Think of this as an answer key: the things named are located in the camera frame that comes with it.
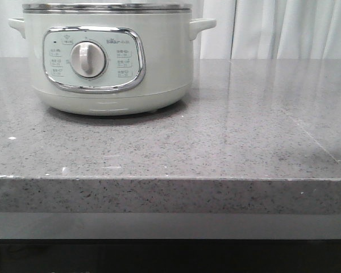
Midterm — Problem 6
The glass pot lid steel rim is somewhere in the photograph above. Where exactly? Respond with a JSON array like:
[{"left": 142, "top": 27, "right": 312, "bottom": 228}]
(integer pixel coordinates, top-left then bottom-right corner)
[{"left": 22, "top": 2, "right": 192, "bottom": 14}]

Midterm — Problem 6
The pale green electric cooking pot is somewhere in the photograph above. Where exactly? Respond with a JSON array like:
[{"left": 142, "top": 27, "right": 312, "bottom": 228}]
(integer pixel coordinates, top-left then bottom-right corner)
[{"left": 9, "top": 12, "right": 217, "bottom": 115}]

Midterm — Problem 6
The white curtain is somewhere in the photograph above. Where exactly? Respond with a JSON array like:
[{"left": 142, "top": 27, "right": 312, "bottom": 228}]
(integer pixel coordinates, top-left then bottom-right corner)
[{"left": 0, "top": 0, "right": 341, "bottom": 59}]

